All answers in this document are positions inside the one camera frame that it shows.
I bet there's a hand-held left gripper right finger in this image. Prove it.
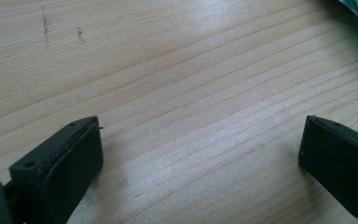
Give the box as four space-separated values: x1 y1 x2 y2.
297 115 358 224

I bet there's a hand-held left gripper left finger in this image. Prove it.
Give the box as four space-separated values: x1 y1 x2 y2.
8 116 104 224

